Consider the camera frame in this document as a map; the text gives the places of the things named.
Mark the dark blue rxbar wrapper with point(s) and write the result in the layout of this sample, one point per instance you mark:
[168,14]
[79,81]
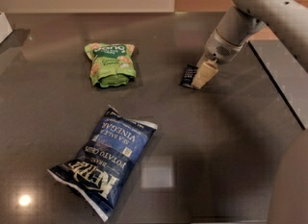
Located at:
[188,75]

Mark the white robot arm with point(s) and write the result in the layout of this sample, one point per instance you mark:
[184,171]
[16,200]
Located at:
[287,19]

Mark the green snack bag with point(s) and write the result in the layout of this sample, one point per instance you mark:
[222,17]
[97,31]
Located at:
[111,64]

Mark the blue Kettle chip bag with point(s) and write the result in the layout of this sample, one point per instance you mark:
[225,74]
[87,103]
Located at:
[102,166]

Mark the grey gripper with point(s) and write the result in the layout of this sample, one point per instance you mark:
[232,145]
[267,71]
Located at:
[217,50]

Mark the white object at left edge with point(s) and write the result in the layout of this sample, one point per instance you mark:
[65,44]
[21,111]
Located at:
[5,27]

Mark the grey side table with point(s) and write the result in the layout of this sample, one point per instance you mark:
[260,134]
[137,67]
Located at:
[289,77]

